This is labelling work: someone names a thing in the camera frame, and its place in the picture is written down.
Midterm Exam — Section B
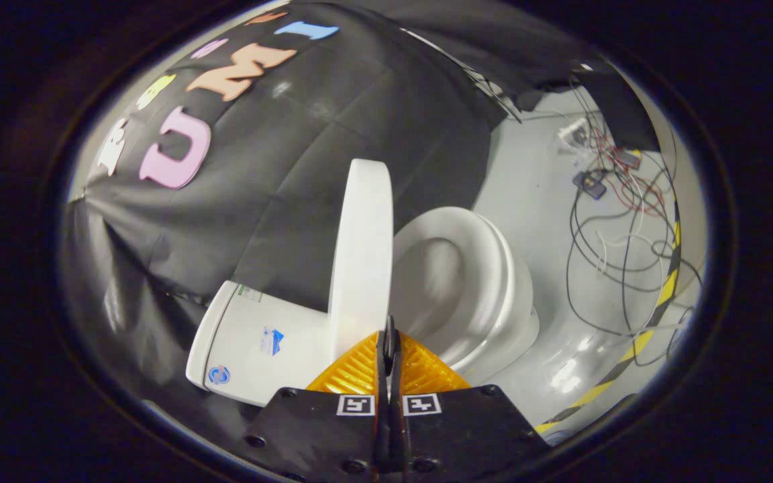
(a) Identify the small white electronic device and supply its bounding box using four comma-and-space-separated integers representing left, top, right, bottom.
558, 119, 592, 150

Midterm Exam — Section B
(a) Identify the yellow black hazard tape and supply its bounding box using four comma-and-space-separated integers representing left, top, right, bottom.
534, 201, 684, 434

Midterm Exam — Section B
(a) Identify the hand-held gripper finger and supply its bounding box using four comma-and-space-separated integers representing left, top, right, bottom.
390, 315, 552, 481
239, 315, 394, 480

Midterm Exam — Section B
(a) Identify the white toilet lid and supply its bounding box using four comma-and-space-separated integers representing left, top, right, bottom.
328, 159, 395, 363

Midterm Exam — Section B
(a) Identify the small dark electronic device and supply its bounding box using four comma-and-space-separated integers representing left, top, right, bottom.
572, 169, 609, 201

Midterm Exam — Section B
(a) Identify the white toilet seat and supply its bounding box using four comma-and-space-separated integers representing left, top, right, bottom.
392, 206, 516, 366

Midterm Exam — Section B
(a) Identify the black backdrop cloth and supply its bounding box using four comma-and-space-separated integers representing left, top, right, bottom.
58, 0, 662, 433

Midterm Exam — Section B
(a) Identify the white toilet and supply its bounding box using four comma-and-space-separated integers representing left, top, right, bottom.
185, 206, 541, 408

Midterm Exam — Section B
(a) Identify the tangle of floor cables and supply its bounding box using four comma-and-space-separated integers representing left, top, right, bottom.
556, 77, 704, 368

